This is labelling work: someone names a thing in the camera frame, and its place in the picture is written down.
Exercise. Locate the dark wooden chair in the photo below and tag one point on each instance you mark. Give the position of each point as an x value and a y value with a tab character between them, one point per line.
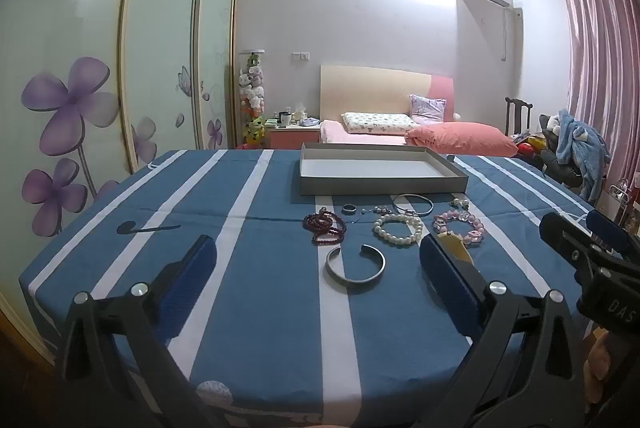
517	118

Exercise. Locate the tissue box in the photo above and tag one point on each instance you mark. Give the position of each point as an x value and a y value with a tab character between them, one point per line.
300	114

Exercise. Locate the patterned white pillow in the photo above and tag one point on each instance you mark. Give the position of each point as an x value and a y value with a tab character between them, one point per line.
375	123

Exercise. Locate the gold bangle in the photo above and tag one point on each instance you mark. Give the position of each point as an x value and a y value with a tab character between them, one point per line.
457	248

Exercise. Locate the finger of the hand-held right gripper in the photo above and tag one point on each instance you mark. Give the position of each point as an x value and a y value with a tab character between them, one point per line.
607	228
555	228

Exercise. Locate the purple pillow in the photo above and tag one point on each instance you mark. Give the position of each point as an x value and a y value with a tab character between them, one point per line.
427	108

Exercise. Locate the white plush toy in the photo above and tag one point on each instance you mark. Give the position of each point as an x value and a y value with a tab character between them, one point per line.
552	123

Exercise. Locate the blue striped tablecloth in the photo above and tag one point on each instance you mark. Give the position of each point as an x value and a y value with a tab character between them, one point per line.
280	258

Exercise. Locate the colourful clothes pile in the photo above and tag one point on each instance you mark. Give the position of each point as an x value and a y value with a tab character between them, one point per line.
530	148

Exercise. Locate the folded salmon quilt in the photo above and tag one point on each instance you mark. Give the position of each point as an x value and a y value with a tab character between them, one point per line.
460	139

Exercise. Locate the grey shallow tray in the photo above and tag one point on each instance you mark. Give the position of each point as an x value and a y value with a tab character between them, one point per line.
375	168

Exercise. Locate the person's right forearm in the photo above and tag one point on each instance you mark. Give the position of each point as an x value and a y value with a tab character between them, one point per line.
597	368

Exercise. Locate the white wall switch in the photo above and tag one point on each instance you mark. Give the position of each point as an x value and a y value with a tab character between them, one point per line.
300	56

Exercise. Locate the pink curtain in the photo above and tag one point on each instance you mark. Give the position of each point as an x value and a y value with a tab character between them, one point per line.
600	58

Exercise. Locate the floral glass wardrobe door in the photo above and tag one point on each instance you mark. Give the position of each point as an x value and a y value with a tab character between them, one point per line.
217	33
160	33
65	33

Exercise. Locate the blue plush robe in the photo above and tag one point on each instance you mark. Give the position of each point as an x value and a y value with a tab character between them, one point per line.
582	148

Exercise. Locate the light blue cloth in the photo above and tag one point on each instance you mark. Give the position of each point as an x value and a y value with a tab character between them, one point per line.
310	123

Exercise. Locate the dark armchair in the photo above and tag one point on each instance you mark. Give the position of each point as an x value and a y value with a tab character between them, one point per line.
562	171

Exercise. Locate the silver cuff bangle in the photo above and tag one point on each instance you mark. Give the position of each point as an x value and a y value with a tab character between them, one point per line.
350	284

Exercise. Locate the beige and pink headboard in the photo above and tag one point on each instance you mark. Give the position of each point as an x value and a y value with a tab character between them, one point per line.
370	91

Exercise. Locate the plush toy column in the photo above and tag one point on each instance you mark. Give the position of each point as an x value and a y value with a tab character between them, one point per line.
251	83

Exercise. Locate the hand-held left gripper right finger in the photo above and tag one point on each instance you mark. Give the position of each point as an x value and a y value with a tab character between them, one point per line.
442	273

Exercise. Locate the small silver earring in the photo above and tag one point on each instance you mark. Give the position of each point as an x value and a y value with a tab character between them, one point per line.
365	211

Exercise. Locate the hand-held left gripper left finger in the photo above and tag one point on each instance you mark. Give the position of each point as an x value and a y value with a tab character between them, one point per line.
192	275

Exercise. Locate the pink nightstand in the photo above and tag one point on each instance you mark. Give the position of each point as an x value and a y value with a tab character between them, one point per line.
295	138

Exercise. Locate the thin silver bangle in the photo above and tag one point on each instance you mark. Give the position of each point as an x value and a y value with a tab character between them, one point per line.
407	210

